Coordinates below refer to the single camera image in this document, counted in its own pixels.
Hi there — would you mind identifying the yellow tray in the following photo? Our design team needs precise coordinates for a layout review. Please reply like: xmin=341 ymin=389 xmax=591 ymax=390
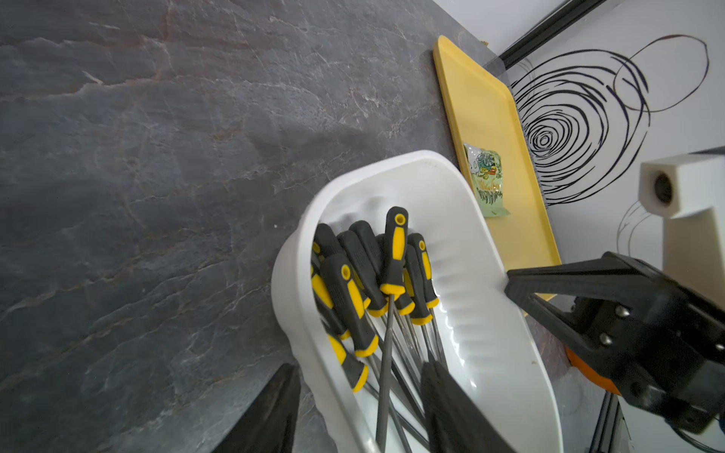
xmin=432 ymin=36 xmax=561 ymax=293

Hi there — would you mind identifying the black corner frame post right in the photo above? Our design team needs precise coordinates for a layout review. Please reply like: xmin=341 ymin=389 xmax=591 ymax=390
xmin=500 ymin=0 xmax=606 ymax=69

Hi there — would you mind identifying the green snack packet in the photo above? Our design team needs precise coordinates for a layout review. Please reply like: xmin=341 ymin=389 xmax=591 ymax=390
xmin=464 ymin=143 xmax=510 ymax=218

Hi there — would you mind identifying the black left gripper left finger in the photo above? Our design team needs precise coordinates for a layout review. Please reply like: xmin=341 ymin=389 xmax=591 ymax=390
xmin=213 ymin=364 xmax=301 ymax=453

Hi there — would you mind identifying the file tool top black-yellow handle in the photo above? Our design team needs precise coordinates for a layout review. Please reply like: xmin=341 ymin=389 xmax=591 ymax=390
xmin=376 ymin=206 xmax=408 ymax=452

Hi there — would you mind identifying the file tool black-yellow handle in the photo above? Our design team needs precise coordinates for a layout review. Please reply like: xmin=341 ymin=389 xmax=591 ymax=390
xmin=328 ymin=334 xmax=369 ymax=394
xmin=320 ymin=254 xmax=379 ymax=358
xmin=376 ymin=206 xmax=408 ymax=452
xmin=337 ymin=230 xmax=389 ymax=318
xmin=406 ymin=232 xmax=449 ymax=369

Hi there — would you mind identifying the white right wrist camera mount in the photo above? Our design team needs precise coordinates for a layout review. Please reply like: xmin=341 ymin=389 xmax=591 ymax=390
xmin=639 ymin=147 xmax=724 ymax=310

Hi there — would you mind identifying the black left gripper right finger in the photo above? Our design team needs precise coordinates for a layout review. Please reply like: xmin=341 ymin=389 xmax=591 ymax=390
xmin=420 ymin=362 xmax=514 ymax=453

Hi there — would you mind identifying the white plastic storage box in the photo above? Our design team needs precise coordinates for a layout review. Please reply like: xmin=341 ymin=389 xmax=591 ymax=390
xmin=271 ymin=150 xmax=563 ymax=452

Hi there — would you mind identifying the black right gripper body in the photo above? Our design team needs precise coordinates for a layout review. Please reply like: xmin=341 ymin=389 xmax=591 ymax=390
xmin=505 ymin=252 xmax=724 ymax=433

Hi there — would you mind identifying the orange pumpkin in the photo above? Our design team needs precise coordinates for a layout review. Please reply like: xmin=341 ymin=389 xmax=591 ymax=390
xmin=565 ymin=347 xmax=620 ymax=396

